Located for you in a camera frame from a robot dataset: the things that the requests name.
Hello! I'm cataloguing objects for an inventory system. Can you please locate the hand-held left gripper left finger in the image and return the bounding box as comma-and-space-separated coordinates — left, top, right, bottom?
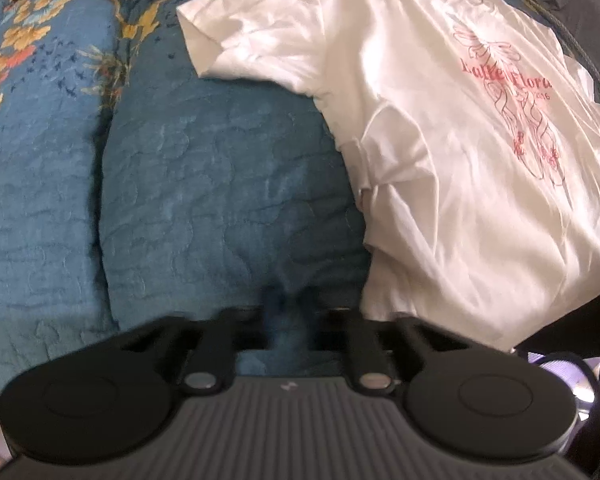
112, 305, 268, 395

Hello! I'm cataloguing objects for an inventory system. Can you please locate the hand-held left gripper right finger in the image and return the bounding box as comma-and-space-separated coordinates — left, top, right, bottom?
310, 305, 491, 395

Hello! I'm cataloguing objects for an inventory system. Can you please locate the white printed t-shirt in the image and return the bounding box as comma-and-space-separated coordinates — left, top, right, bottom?
176, 0, 600, 353

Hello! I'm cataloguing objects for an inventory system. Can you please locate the blue floral quilt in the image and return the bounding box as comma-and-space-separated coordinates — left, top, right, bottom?
0, 0, 531, 411

